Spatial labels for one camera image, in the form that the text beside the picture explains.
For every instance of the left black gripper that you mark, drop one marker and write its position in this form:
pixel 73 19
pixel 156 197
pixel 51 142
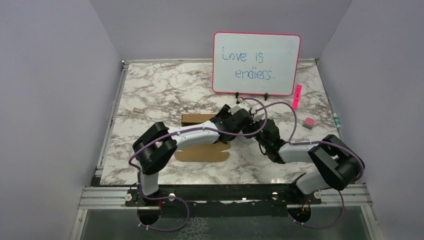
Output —
pixel 224 112

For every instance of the brown cardboard box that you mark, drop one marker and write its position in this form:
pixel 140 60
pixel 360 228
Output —
pixel 196 147

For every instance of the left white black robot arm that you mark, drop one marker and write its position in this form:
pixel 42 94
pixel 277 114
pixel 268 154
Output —
pixel 157 145

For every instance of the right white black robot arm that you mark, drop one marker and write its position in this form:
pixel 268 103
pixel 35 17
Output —
pixel 336 164

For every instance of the pink highlighter marker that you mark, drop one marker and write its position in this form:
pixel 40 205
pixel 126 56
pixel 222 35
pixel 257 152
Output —
pixel 297 96

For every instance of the pink grey eraser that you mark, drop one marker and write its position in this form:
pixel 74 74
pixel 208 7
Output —
pixel 308 123

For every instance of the pink framed whiteboard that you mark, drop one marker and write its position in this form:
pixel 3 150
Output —
pixel 255 63

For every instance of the green white marker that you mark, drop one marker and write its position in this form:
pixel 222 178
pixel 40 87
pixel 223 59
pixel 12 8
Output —
pixel 336 121

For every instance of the small wooden block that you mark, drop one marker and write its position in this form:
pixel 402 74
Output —
pixel 138 110

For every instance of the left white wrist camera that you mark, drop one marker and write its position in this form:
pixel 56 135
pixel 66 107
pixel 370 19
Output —
pixel 240 105

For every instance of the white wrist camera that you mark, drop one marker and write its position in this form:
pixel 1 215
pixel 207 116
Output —
pixel 240 105
pixel 258 113

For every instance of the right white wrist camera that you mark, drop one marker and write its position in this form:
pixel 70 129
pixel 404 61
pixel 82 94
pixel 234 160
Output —
pixel 258 113

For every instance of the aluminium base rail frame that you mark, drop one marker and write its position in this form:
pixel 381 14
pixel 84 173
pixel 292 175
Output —
pixel 224 212

